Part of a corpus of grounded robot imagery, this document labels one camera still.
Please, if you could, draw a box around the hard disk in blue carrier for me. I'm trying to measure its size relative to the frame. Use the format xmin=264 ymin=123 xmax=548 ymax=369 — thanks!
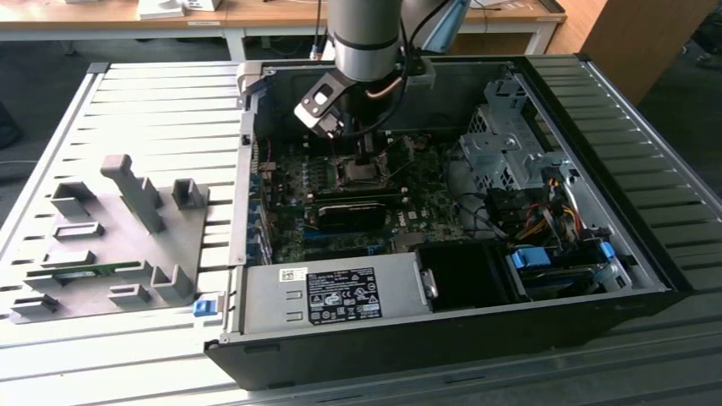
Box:
xmin=506 ymin=246 xmax=603 ymax=299

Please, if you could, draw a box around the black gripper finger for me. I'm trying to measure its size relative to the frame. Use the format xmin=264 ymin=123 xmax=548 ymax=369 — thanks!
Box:
xmin=356 ymin=134 xmax=380 ymax=168

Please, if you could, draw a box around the coloured power wire bundle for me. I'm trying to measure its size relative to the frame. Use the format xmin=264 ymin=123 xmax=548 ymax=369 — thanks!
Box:
xmin=524 ymin=177 xmax=584 ymax=243

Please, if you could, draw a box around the metal drive cage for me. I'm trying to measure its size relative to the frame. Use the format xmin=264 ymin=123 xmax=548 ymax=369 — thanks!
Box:
xmin=457 ymin=69 xmax=573 ymax=192

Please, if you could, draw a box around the green RAM stick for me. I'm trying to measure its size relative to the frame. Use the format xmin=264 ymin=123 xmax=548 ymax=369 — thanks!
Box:
xmin=26 ymin=261 xmax=143 ymax=281

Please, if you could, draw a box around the metal socket cover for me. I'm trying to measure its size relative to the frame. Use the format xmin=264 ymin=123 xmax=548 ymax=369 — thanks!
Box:
xmin=381 ymin=134 xmax=422 ymax=176

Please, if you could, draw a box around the wooden desk white frame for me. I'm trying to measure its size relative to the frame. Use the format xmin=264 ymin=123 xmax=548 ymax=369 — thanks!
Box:
xmin=224 ymin=0 xmax=569 ymax=63
xmin=0 ymin=0 xmax=230 ymax=56

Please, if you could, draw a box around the silver CPU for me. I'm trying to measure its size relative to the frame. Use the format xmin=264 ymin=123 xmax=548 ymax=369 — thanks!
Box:
xmin=342 ymin=162 xmax=384 ymax=183

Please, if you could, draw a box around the grey parts rack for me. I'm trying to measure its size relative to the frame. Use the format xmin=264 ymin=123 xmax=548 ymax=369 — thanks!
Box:
xmin=9 ymin=153 xmax=214 ymax=326

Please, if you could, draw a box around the black RAM slot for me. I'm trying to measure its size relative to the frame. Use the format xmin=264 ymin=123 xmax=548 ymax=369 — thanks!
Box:
xmin=313 ymin=189 xmax=398 ymax=199
xmin=314 ymin=197 xmax=400 ymax=207

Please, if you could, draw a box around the white box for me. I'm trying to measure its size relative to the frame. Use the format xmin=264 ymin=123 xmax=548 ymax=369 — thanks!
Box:
xmin=138 ymin=0 xmax=189 ymax=21

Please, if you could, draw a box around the CPU socket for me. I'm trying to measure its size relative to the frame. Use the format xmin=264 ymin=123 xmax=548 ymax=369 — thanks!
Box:
xmin=333 ymin=152 xmax=392 ymax=189

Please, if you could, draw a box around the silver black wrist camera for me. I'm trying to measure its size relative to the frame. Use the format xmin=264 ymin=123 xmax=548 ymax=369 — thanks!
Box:
xmin=293 ymin=70 xmax=348 ymax=140

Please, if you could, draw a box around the hanging cable with connector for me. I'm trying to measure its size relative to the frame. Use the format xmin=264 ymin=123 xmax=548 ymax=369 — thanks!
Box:
xmin=312 ymin=0 xmax=329 ymax=60

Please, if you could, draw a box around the black PC case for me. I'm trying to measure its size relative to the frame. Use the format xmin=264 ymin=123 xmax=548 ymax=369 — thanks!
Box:
xmin=202 ymin=53 xmax=697 ymax=392

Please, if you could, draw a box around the dark chipset heatsink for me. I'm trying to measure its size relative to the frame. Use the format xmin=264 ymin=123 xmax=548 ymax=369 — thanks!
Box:
xmin=392 ymin=233 xmax=426 ymax=250

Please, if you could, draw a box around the black fan shroud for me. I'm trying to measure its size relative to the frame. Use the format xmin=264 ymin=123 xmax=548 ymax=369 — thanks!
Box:
xmin=414 ymin=242 xmax=514 ymax=313

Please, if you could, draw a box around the wooden cabinet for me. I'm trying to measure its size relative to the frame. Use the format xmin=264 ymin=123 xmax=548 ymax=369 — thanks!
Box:
xmin=544 ymin=0 xmax=719 ymax=107

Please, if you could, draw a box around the black graphics card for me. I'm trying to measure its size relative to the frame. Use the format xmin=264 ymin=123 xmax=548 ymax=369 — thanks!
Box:
xmin=306 ymin=201 xmax=390 ymax=235

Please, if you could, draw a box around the grey power supply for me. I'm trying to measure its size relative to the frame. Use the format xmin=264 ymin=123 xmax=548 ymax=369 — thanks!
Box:
xmin=238 ymin=252 xmax=441 ymax=336

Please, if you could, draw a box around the green motherboard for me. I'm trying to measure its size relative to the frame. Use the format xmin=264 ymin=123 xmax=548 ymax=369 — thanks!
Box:
xmin=252 ymin=130 xmax=493 ymax=263

